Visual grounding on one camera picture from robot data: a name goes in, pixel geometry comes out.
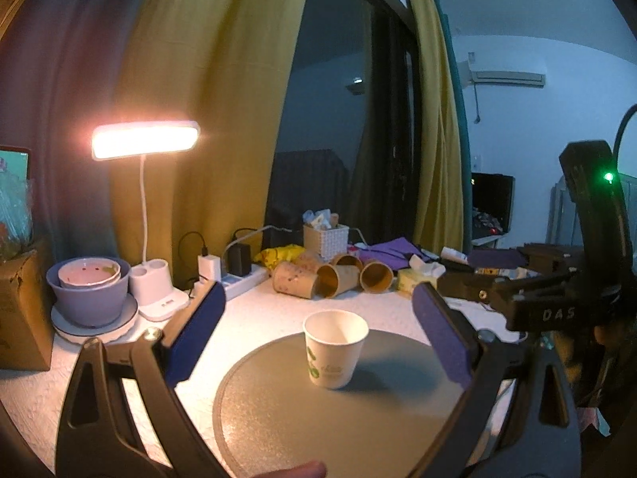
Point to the purple bowl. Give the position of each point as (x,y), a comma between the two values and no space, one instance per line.
(89,303)

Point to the white tube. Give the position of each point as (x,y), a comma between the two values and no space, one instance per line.
(454,255)

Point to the person's left hand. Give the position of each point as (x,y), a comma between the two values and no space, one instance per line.
(298,470)

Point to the white paper cup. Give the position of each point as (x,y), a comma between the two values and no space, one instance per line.
(332,353)

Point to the white air conditioner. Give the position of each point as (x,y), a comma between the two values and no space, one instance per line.
(507,75)

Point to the white desk lamp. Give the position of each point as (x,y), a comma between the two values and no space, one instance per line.
(149,139)

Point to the purple cloth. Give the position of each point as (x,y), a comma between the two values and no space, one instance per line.
(393,251)

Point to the black charger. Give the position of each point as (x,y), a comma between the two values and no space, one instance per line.
(240,260)

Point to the yellow plastic bag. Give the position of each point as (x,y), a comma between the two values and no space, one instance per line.
(276,256)

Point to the dark glass sliding door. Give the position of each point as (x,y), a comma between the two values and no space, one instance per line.
(343,109)

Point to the white charger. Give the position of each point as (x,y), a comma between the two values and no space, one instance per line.
(209,268)

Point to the round grey mat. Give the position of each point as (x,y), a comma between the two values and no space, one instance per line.
(278,418)

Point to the clear plastic bag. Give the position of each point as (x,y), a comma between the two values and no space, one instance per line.
(15,209)

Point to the brown paper cup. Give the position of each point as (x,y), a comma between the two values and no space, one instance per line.
(376,276)
(338,281)
(347,261)
(291,279)

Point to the white woven basket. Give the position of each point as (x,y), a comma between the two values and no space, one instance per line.
(326,244)

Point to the yellow tissue box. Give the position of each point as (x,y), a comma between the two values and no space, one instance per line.
(415,279)

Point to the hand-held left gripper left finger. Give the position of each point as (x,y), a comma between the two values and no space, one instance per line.
(194,333)

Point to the cardboard box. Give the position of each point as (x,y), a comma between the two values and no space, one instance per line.
(22,318)

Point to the black monitor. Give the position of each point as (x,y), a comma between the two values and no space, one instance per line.
(492,201)

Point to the white power strip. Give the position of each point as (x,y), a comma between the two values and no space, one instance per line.
(244,284)

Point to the pink and white bowl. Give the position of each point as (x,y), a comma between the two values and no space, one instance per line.
(89,273)

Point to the purple plate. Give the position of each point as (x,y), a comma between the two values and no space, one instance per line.
(127,316)

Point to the teal curtain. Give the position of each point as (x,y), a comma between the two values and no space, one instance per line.
(458,124)

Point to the yellow curtain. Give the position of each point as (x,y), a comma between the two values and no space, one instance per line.
(435,134)
(214,59)

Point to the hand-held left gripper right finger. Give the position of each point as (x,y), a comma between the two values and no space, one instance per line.
(443,338)

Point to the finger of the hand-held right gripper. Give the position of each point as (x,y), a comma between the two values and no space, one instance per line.
(497,258)
(473,291)

